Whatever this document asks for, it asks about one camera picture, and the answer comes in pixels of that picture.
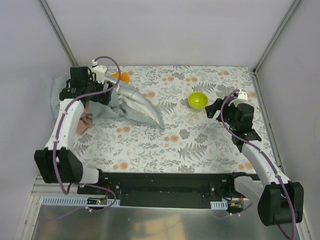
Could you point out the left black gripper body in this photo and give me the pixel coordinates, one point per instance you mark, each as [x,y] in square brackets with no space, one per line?
[104,95]

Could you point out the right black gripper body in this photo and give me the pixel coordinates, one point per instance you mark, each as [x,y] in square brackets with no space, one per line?
[219,110]

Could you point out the orange cloth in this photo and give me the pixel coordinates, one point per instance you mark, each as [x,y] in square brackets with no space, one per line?
[124,76]

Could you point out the grey cloth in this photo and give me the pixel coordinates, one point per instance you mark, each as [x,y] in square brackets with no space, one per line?
[127,102]

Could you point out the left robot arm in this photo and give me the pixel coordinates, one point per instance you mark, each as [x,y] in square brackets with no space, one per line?
[56,162]

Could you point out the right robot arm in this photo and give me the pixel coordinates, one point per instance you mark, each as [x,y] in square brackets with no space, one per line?
[279,200]

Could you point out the beige cloth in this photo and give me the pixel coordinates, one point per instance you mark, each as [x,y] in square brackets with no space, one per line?
[87,109]

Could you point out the pink cloth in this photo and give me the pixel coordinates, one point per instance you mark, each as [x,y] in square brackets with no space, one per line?
[84,123]

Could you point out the green bowl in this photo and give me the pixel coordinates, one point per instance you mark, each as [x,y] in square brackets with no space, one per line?
[197,100]

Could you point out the floral table mat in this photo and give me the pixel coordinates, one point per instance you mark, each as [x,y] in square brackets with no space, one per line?
[190,142]

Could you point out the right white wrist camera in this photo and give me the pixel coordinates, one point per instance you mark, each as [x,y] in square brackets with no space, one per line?
[241,97]

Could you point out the right aluminium side rail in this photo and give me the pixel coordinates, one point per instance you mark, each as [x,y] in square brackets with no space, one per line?
[265,115]

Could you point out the right aluminium corner post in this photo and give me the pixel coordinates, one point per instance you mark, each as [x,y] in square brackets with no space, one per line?
[281,27]

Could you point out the aluminium corner post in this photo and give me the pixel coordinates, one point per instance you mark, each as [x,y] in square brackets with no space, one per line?
[281,27]
[58,31]

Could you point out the left aluminium corner post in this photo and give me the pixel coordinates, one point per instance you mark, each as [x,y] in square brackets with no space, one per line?
[58,31]

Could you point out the right slotted cable duct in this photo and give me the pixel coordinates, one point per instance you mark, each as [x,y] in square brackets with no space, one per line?
[219,205]

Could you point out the slotted cable duct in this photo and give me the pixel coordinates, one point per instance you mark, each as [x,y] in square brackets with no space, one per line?
[219,205]
[97,202]

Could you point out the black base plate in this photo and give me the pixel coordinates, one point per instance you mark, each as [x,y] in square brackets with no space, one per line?
[166,190]

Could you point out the left slotted cable duct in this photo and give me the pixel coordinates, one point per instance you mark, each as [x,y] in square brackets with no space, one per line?
[97,202]

